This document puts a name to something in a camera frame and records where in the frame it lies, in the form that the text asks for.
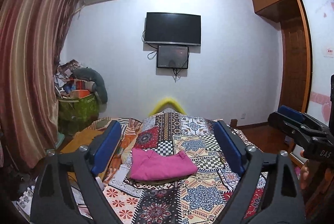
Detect grey plush toy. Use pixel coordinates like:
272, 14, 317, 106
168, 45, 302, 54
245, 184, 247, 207
72, 67, 108, 104

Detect brown wooden door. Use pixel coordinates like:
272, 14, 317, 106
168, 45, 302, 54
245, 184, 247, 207
280, 0, 311, 112

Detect small black monitor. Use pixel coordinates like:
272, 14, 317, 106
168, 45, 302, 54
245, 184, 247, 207
156, 45, 189, 69

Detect striped red gold curtain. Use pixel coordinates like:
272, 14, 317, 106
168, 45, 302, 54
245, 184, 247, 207
1, 0, 79, 170

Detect pink pants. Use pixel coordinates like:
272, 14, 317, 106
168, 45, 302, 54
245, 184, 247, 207
130, 148, 197, 180

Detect person's right hand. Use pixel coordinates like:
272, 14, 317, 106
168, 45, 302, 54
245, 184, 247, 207
300, 159, 310, 190

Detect olive green pants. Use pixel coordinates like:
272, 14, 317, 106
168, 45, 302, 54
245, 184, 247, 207
134, 177, 185, 185

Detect patchwork patterned bedspread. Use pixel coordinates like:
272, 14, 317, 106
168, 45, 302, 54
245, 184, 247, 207
102, 111, 239, 223

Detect black wall television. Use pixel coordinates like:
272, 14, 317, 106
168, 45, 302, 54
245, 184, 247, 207
143, 12, 201, 46

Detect yellow foam arch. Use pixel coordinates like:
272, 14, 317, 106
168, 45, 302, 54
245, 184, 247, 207
148, 97, 186, 116

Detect green storage bag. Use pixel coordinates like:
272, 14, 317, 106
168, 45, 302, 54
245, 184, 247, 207
58, 94, 99, 135

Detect wooden lap desk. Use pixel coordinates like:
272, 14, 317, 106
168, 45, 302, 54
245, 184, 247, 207
61, 129, 103, 153

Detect wooden bed post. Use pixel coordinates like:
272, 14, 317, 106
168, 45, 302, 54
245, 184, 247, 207
230, 119, 238, 128

